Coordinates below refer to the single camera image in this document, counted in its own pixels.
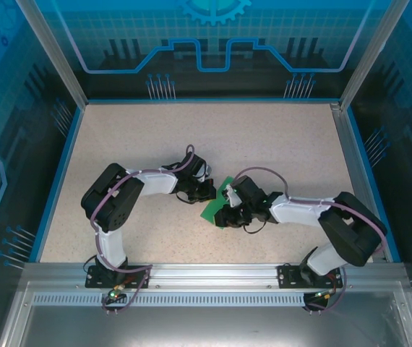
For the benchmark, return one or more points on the green cloth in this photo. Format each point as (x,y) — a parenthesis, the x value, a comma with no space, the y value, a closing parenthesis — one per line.
(209,211)

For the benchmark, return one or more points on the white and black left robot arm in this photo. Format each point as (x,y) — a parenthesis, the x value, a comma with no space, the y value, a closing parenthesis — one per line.
(155,184)

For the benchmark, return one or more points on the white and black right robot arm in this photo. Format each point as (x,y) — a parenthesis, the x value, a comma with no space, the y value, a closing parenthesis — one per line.
(300,211)

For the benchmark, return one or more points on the aluminium mounting beam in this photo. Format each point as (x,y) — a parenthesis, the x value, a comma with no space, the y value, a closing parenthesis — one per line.
(213,274)

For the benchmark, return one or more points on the blue printed back panel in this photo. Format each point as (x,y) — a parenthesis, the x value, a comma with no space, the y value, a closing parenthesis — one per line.
(119,36)

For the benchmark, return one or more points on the blue printed side panel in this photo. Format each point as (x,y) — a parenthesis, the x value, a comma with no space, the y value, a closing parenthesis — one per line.
(3,144)
(408,144)

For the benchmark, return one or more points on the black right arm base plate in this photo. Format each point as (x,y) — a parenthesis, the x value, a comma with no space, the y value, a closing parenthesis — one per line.
(287,276)

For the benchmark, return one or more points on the aluminium side rail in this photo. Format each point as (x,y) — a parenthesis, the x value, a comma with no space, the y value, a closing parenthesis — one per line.
(358,180)

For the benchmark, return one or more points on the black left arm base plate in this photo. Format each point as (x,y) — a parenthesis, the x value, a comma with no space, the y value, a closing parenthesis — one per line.
(92,278)

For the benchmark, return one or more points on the aluminium frame post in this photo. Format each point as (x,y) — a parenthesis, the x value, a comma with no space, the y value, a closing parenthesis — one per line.
(371,54)
(55,54)

